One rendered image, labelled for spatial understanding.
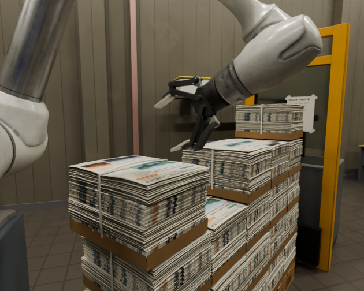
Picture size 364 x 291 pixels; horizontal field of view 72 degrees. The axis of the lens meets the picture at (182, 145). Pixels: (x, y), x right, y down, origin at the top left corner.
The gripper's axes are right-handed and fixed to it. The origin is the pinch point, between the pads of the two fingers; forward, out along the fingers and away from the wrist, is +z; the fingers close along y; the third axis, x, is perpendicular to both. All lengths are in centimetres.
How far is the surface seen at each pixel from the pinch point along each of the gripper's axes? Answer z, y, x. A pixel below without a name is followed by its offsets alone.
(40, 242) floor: 232, 15, 36
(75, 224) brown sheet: 40.3, 16.2, -14.1
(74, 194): 36.8, 6.7, -13.5
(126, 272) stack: 26.6, 34.7, -10.1
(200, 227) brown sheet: 11.0, 31.1, 10.3
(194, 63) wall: 120, -146, 247
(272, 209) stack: 19, 45, 80
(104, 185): 18.5, 9.0, -13.1
